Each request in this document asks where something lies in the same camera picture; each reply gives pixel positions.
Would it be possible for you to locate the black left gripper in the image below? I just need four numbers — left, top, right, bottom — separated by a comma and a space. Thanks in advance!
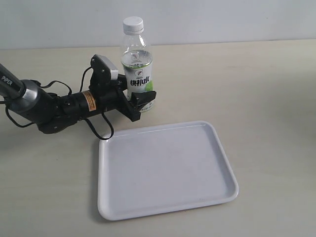
89, 74, 157, 121

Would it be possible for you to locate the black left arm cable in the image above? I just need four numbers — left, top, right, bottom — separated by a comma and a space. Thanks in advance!
0, 66, 115, 141

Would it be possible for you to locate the white bottle cap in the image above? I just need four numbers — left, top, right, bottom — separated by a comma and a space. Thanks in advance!
123, 16, 144, 35

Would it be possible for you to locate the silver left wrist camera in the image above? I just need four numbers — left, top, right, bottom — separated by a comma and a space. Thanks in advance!
90, 54, 119, 83

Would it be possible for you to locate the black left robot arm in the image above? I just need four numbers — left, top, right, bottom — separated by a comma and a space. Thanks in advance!
0, 63, 157, 140

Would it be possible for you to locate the white plastic tray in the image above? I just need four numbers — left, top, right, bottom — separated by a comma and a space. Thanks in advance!
97, 120, 239, 221

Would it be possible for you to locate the clear plastic drink bottle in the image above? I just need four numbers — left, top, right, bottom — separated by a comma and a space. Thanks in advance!
120, 33, 153, 100

